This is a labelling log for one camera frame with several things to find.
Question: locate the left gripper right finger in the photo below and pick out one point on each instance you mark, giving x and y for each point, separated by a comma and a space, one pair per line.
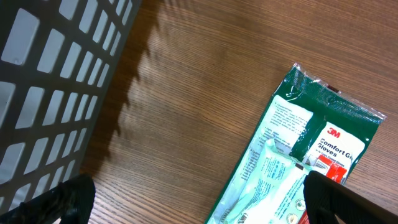
330, 202

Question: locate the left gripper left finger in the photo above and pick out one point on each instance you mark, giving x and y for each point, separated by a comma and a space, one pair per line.
70, 202

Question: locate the green 3M gloves package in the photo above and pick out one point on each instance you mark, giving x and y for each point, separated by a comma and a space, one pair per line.
306, 126

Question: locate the grey plastic mesh basket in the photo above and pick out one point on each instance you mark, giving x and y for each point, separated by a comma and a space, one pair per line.
57, 60

